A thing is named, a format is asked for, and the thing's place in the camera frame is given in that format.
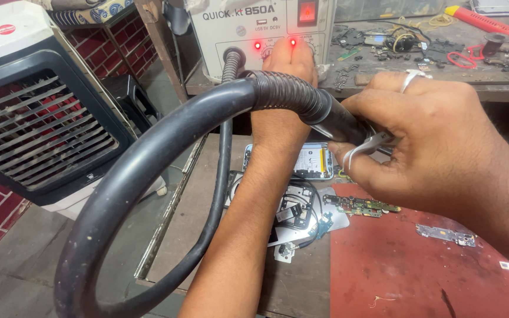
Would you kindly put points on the person's left hand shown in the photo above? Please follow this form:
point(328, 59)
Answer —
point(292, 66)

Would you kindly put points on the person's right hand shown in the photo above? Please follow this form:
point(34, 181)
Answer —
point(435, 145)

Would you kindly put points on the person's left fingers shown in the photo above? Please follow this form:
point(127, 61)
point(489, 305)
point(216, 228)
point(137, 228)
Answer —
point(290, 49)

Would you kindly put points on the silver tweezers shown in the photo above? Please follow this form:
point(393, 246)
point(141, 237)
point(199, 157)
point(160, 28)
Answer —
point(360, 148)

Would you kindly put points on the white hot air rework station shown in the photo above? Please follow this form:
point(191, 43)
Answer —
point(245, 31)

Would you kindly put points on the heap of black phone parts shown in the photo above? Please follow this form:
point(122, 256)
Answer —
point(413, 48)

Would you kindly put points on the yellow rubber band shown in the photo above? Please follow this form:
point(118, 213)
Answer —
point(442, 20)

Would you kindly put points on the black phone midframe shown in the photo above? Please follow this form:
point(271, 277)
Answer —
point(296, 207)

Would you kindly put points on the black plastic stool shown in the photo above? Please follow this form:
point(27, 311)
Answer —
point(133, 99)

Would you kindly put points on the green phone circuit board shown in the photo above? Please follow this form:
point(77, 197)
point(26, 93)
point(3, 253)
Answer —
point(360, 206)

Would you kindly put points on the silver phone back plate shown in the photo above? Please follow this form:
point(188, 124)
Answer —
point(334, 221)

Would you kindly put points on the small blue flex board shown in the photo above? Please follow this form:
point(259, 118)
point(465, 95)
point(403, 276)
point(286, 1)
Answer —
point(323, 225)

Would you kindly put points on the red utility knife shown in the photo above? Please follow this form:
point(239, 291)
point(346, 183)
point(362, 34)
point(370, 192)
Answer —
point(484, 23)

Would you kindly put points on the small white phone part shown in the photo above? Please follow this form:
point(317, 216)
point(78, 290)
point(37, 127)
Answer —
point(284, 252)

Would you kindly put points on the patterned cushion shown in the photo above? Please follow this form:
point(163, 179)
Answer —
point(91, 11)

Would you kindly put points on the small silver circuit board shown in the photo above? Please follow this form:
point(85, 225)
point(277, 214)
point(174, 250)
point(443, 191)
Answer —
point(445, 235)

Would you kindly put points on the red work mat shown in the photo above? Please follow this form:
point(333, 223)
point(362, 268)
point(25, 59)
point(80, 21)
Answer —
point(404, 274)

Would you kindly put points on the white and black air cooler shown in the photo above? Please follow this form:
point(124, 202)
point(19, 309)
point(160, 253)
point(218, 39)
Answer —
point(38, 110)

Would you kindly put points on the opened blue frame smartphone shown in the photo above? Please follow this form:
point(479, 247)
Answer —
point(314, 161)

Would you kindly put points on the wooden post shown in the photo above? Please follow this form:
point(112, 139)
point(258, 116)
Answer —
point(161, 48)

